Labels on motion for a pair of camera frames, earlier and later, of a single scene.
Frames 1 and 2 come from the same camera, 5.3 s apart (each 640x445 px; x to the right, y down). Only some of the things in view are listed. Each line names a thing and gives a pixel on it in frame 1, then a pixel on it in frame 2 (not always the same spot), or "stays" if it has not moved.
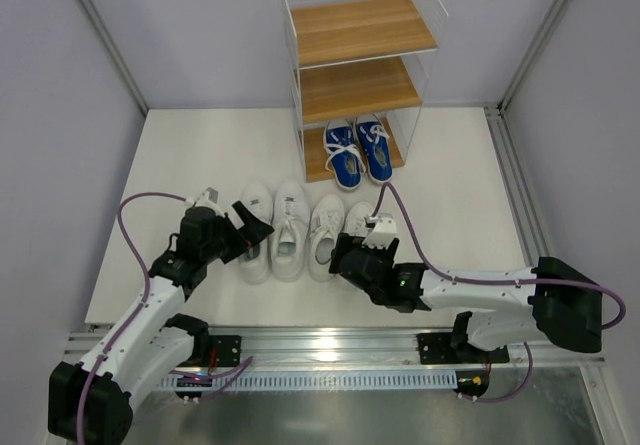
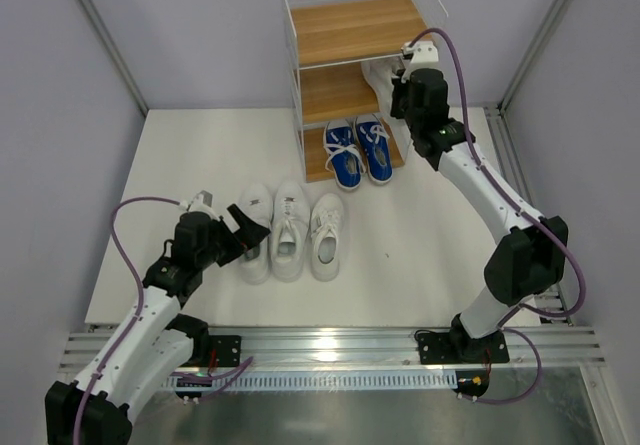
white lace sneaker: x=355 y=222 → x=379 y=74
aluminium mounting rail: x=340 y=348 stays
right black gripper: x=353 y=258 → x=400 y=97
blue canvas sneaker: x=343 y=156 stays
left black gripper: x=233 y=235 stays
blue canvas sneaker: x=373 y=138 stays
